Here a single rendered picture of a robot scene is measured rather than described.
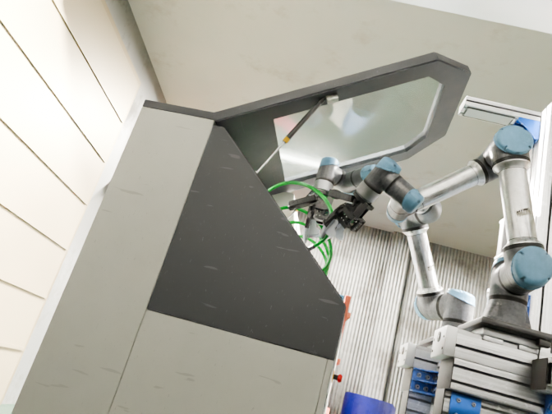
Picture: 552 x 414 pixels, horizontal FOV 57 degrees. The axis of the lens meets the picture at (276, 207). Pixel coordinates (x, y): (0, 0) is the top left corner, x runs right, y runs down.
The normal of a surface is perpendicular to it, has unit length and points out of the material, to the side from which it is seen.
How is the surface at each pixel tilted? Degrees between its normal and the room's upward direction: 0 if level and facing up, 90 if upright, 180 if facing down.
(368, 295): 90
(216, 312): 90
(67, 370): 90
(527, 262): 97
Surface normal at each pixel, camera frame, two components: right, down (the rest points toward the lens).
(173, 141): -0.10, -0.38
